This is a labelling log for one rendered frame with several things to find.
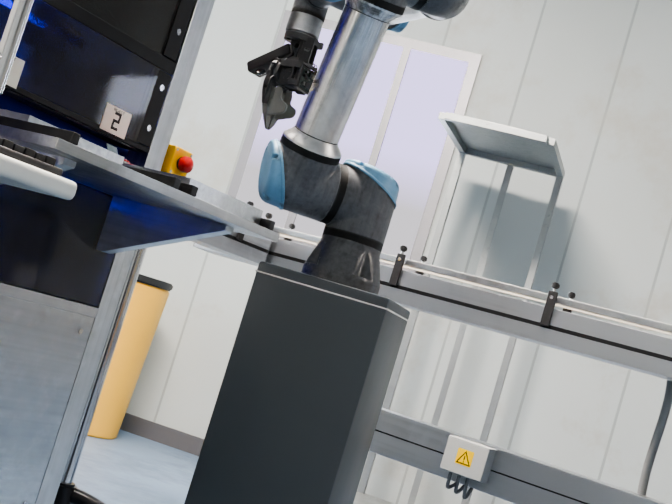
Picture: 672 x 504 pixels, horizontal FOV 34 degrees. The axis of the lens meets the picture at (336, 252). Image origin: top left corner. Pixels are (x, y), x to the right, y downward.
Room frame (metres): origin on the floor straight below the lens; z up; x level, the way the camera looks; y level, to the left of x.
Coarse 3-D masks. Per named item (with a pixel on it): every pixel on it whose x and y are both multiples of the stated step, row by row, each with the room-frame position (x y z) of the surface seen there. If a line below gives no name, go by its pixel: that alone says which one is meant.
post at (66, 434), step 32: (192, 32) 2.63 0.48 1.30; (192, 64) 2.66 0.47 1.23; (160, 128) 2.62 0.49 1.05; (128, 160) 2.64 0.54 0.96; (160, 160) 2.65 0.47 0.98; (128, 256) 2.65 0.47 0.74; (96, 320) 2.62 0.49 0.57; (96, 352) 2.65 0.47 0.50; (64, 416) 2.61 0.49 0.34; (64, 448) 2.64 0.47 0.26
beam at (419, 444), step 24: (384, 408) 3.14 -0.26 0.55; (384, 432) 3.06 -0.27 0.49; (408, 432) 3.02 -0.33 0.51; (432, 432) 2.98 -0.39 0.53; (456, 432) 3.03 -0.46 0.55; (408, 456) 3.01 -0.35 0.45; (432, 456) 2.97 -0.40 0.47; (504, 456) 2.87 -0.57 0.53; (504, 480) 2.86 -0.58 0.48; (528, 480) 2.83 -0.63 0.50; (552, 480) 2.80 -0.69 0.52; (576, 480) 2.77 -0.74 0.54
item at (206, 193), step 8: (144, 168) 2.26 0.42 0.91; (176, 176) 2.21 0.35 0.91; (192, 184) 2.20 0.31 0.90; (200, 184) 2.22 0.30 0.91; (200, 192) 2.22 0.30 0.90; (208, 192) 2.24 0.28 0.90; (216, 192) 2.26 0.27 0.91; (208, 200) 2.25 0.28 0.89; (216, 200) 2.27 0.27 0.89; (224, 200) 2.29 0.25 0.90; (232, 200) 2.31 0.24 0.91; (224, 208) 2.30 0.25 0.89; (232, 208) 2.32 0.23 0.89; (240, 208) 2.34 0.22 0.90; (248, 208) 2.36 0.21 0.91; (256, 208) 2.39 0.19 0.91; (240, 216) 2.35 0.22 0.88; (248, 216) 2.37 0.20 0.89; (256, 216) 2.39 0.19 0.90
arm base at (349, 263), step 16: (320, 240) 2.07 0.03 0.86; (336, 240) 2.03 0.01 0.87; (352, 240) 2.02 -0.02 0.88; (368, 240) 2.03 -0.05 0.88; (320, 256) 2.03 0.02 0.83; (336, 256) 2.02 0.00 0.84; (352, 256) 2.02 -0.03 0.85; (368, 256) 2.03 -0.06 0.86; (304, 272) 2.05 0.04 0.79; (320, 272) 2.02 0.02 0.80; (336, 272) 2.01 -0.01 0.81; (352, 272) 2.01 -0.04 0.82; (368, 272) 2.03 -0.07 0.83; (368, 288) 2.03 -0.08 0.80
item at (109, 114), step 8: (104, 112) 2.46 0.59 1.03; (112, 112) 2.48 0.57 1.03; (120, 112) 2.50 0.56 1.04; (104, 120) 2.47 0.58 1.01; (112, 120) 2.49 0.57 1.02; (120, 120) 2.51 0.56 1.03; (128, 120) 2.53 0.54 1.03; (104, 128) 2.47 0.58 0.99; (120, 128) 2.51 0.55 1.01; (120, 136) 2.52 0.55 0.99
